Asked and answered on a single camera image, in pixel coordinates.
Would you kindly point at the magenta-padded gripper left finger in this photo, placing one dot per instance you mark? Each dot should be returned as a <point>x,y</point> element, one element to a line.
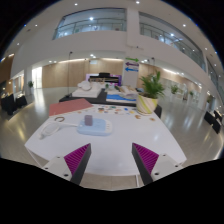
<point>77,160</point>

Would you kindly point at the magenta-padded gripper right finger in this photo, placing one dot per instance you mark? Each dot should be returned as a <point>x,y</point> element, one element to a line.
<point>146,159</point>

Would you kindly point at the round wooden cutout piece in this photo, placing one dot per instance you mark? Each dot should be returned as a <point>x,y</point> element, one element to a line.
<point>152,119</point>

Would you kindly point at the irregular wooden cutout piece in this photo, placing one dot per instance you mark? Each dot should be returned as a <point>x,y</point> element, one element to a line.
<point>137,117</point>

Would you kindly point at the salmon pink flat board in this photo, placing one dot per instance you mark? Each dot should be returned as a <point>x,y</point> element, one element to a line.
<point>68,106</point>

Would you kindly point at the potted plant in striped pot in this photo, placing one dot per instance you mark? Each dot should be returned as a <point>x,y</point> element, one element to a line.
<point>146,103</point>

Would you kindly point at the sheet of coloured stickers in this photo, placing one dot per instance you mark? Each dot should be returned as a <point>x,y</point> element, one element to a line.
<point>113,110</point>

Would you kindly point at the black display platform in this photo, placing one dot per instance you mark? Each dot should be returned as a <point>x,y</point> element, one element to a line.
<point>100,98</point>

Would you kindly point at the blue-based architectural model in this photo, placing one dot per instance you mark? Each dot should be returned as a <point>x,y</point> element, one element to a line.
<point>118,97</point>

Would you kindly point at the white architectural model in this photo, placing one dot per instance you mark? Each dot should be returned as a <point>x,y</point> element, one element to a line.
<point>86,90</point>

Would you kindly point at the small background potted plant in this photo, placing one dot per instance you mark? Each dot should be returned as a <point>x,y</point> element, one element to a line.
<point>30,85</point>
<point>174,89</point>

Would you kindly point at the group of black chairs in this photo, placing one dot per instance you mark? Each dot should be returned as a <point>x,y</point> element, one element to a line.
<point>213,120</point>
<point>10,103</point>

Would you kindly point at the black floor lamp stand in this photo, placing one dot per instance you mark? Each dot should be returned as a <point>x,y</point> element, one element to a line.
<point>69,76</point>

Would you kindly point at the white pillar with arrow signs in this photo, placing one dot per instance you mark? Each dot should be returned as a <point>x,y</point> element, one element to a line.
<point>130,75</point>

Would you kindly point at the black piano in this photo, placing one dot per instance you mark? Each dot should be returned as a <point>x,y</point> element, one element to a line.
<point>103,77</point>

